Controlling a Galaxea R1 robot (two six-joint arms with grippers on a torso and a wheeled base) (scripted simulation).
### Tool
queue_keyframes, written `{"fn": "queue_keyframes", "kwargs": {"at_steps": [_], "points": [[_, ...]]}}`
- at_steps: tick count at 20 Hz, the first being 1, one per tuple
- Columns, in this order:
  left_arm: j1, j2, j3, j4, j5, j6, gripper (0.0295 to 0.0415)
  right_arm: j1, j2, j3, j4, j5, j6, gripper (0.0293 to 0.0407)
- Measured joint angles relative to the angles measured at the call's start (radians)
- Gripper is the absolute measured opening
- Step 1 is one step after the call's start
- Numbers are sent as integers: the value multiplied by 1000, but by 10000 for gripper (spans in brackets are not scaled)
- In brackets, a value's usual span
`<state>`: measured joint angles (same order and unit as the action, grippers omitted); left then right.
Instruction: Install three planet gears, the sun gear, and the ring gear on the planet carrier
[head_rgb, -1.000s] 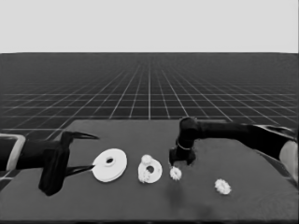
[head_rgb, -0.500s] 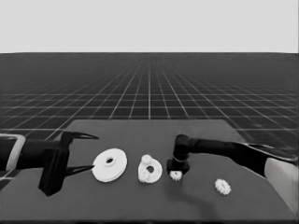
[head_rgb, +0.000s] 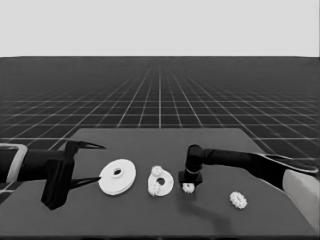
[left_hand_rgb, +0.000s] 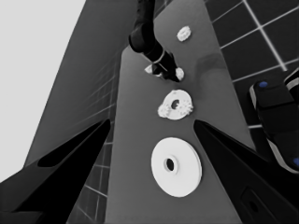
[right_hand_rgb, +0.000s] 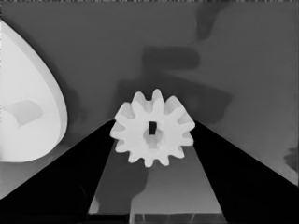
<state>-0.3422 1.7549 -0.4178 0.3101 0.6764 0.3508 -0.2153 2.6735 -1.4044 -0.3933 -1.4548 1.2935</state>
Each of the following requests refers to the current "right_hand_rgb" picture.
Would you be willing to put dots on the white round carrier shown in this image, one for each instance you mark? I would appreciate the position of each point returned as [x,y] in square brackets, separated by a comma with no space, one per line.
[28,74]

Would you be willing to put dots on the small white toothed gear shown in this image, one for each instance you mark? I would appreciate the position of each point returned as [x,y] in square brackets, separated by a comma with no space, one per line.
[132,133]

